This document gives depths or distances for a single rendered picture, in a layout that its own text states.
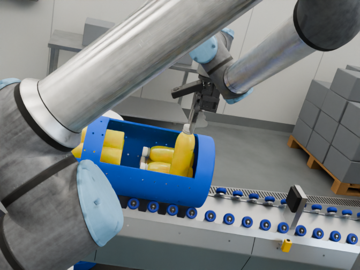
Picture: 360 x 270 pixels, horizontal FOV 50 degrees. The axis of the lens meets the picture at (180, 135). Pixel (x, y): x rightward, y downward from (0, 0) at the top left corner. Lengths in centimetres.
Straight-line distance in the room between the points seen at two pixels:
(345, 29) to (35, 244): 62
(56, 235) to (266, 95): 491
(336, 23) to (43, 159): 53
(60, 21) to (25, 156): 413
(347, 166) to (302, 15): 378
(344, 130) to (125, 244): 336
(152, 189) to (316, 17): 92
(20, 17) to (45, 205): 421
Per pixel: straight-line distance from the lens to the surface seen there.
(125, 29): 65
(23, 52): 491
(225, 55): 117
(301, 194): 167
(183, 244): 156
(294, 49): 80
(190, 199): 145
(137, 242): 156
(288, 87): 556
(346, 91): 460
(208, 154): 142
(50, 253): 72
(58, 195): 69
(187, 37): 64
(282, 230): 163
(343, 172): 447
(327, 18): 68
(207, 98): 133
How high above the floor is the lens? 179
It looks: 22 degrees down
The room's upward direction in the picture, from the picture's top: 14 degrees clockwise
